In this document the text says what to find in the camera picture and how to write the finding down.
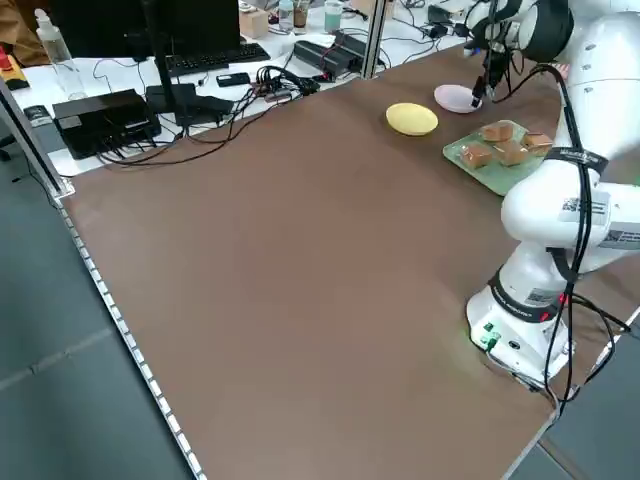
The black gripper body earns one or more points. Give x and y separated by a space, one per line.
494 62

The brown bread pack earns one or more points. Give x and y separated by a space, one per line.
476 157
511 154
497 132
536 141

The green plastic tray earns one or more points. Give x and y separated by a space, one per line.
492 180

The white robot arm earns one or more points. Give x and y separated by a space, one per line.
550 215
507 32

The white round plate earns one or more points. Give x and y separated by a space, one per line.
450 97

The yellow round plate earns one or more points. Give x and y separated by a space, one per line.
412 119

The black power supply unit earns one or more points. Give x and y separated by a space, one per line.
315 52
347 47

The green drinking cup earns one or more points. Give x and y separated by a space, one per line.
334 17

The brown drink cup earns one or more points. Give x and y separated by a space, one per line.
300 15

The small clear bottle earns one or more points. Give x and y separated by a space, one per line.
285 17

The small cardboard box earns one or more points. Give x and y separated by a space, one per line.
254 24

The black smartphone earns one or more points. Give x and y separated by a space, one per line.
232 79

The black keyboard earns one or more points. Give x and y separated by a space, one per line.
215 59

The black docking device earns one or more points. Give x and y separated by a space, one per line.
205 107

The black monitor stand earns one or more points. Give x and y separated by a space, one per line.
160 60

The black computer monitor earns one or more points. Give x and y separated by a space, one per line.
125 25

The black electronics box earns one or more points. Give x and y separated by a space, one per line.
100 120

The clear plastic bottle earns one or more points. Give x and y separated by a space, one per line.
57 55

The small grey device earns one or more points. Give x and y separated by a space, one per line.
37 114

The red emergency stop button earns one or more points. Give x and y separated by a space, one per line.
10 70

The aluminium camera post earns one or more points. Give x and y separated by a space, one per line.
372 40

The aluminium side rail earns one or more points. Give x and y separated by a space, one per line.
60 187

